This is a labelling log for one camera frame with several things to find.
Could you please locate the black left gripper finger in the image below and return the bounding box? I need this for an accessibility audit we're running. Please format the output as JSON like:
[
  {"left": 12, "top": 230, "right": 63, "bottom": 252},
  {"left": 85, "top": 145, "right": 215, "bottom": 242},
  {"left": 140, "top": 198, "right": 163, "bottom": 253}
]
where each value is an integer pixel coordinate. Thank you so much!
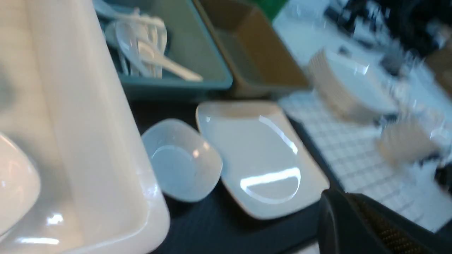
[{"left": 317, "top": 189, "right": 452, "bottom": 254}]

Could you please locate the white square rice plate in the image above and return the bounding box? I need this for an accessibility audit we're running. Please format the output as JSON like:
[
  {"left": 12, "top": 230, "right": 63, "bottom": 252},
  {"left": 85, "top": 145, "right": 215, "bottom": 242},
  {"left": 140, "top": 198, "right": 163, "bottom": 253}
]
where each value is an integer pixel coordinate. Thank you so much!
[{"left": 196, "top": 100, "right": 330, "bottom": 220}]

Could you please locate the white square small bowl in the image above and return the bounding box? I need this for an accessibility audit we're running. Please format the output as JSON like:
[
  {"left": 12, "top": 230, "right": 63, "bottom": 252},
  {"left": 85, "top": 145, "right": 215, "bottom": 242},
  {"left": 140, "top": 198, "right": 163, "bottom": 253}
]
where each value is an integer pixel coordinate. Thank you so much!
[{"left": 141, "top": 119, "right": 223, "bottom": 203}]

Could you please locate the white ceramic soup spoon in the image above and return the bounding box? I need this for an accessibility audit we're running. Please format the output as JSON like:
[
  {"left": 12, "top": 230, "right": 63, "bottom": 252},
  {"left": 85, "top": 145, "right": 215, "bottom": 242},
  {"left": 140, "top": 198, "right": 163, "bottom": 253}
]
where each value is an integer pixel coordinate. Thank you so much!
[{"left": 138, "top": 41, "right": 203, "bottom": 82}]

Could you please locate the black plastic serving tray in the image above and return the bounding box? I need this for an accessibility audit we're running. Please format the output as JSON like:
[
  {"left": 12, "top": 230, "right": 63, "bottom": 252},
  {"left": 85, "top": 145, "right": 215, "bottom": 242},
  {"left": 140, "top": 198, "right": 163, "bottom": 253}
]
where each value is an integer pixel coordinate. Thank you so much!
[{"left": 129, "top": 100, "right": 342, "bottom": 254}]

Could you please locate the brown plastic bin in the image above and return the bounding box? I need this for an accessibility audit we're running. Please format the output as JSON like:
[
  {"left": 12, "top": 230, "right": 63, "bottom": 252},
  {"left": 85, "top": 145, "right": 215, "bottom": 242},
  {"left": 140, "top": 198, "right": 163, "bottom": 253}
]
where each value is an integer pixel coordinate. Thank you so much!
[{"left": 193, "top": 0, "right": 311, "bottom": 98}]

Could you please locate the green cloth backdrop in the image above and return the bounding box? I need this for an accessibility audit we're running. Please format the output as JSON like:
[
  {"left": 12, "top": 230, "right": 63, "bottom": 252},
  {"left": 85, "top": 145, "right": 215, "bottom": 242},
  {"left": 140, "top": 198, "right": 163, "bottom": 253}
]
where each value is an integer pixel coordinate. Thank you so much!
[{"left": 251, "top": 0, "right": 289, "bottom": 21}]

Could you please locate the teal plastic bin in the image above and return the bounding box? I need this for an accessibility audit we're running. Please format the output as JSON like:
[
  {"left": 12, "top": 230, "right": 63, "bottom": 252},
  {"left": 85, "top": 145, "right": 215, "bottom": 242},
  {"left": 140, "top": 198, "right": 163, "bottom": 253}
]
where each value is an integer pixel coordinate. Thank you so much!
[{"left": 97, "top": 0, "right": 232, "bottom": 100}]

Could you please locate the white spoon right side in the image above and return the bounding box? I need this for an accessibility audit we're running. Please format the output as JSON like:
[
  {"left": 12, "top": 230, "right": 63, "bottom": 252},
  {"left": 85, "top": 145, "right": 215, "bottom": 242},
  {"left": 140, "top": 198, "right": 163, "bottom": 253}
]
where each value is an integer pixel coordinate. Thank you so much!
[{"left": 149, "top": 25, "right": 168, "bottom": 79}]

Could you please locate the white spoon front centre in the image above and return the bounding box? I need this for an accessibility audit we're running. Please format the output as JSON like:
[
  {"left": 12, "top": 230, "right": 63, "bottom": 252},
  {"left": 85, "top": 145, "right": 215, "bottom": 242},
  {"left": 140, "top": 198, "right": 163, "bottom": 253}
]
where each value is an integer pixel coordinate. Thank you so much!
[{"left": 115, "top": 21, "right": 151, "bottom": 78}]

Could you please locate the white spoon top horizontal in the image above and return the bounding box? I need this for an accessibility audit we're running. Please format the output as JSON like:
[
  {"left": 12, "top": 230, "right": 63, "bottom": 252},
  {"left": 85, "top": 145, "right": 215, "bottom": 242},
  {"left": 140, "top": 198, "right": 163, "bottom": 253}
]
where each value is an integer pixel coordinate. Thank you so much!
[{"left": 92, "top": 0, "right": 165, "bottom": 28}]

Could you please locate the large white plastic bin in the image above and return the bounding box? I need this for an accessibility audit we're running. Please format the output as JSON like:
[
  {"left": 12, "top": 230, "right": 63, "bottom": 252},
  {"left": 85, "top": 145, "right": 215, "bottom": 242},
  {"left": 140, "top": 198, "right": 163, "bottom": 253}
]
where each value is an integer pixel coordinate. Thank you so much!
[{"left": 1, "top": 0, "right": 170, "bottom": 254}]

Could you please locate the white small bowl in bin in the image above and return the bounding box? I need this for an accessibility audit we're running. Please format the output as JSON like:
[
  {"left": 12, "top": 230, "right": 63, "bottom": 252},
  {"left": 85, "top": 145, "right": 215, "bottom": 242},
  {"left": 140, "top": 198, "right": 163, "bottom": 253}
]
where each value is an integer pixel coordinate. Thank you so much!
[{"left": 0, "top": 133, "right": 41, "bottom": 237}]

